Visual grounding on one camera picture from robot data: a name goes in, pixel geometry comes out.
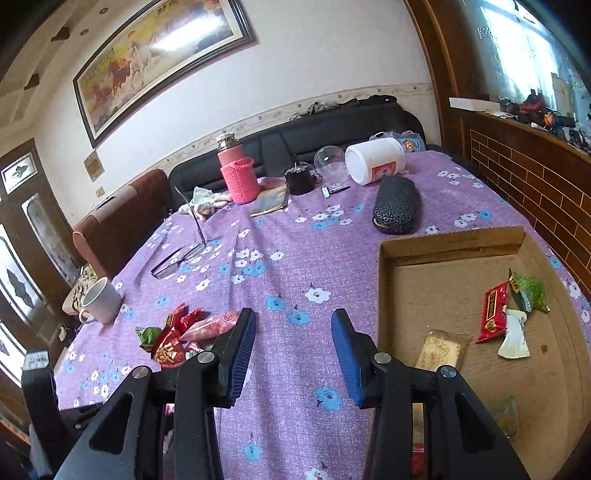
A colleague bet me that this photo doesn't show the black sofa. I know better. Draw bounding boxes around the black sofa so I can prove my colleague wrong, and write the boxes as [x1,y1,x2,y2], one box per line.
[168,95,425,210]

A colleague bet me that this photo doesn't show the black-framed eyeglasses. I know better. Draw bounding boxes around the black-framed eyeglasses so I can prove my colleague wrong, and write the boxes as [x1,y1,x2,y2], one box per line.
[150,187,207,280]

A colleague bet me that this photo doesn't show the black glasses case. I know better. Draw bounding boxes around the black glasses case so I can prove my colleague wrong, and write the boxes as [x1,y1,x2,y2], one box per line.
[372,176,421,235]

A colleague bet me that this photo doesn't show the pink candy packet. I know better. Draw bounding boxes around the pink candy packet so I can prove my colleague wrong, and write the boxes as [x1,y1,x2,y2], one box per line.
[180,311,240,343]

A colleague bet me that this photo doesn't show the dark red foil snack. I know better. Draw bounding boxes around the dark red foil snack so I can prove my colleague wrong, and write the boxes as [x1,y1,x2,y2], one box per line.
[151,329,185,369]

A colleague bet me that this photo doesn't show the brick-pattern wooden counter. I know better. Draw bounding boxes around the brick-pattern wooden counter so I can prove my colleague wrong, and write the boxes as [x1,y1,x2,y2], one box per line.
[444,108,590,293]

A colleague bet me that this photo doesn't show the black round container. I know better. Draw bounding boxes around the black round container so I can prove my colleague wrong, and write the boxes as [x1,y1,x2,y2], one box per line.
[283,162,324,196]

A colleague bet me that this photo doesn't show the white crumpled cloth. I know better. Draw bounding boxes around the white crumpled cloth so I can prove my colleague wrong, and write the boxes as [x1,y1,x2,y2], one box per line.
[174,187,232,220]

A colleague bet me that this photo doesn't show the clear plastic dome cup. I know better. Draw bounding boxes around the clear plastic dome cup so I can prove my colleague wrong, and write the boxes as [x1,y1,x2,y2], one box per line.
[314,145,349,184]

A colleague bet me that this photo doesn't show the large green foil snack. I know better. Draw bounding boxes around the large green foil snack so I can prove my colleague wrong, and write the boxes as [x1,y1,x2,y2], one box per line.
[135,327,162,353]

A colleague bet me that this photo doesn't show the white ceramic mug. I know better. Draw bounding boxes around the white ceramic mug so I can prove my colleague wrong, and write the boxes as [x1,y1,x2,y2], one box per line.
[78,277,123,325]

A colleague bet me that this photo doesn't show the brown armchair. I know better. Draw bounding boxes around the brown armchair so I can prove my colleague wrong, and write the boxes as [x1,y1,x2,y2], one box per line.
[72,169,171,279]

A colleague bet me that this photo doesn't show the green snack packet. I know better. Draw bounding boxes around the green snack packet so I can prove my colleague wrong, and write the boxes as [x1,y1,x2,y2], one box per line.
[508,269,550,313]

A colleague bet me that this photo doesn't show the red snack packet long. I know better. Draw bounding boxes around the red snack packet long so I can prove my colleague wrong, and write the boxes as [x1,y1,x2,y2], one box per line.
[166,303,202,335]

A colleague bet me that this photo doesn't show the small lighter on table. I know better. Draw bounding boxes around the small lighter on table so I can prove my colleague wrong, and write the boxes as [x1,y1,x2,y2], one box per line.
[321,184,349,199]

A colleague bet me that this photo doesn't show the pink knit-sleeve thermos bottle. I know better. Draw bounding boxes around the pink knit-sleeve thermos bottle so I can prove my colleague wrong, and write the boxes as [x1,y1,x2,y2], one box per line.
[216,132,260,205]

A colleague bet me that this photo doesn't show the framed horse painting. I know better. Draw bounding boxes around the framed horse painting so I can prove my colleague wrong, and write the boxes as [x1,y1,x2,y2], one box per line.
[73,0,254,147]

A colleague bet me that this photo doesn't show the beige cracker packet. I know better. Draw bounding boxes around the beige cracker packet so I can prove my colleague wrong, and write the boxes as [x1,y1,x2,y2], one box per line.
[415,329,470,372]

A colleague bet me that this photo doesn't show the white plastic jar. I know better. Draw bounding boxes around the white plastic jar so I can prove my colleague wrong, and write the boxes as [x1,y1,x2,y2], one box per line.
[345,137,406,186]

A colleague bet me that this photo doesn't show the cardboard box tray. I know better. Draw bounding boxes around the cardboard box tray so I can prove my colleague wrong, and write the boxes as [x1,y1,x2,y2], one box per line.
[378,226,590,479]

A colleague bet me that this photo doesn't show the purple floral tablecloth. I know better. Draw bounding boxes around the purple floral tablecloth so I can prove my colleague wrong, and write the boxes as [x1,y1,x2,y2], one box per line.
[55,152,590,479]

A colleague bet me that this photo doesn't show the white snack packet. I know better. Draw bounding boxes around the white snack packet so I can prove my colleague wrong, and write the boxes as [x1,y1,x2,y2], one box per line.
[498,309,530,360]

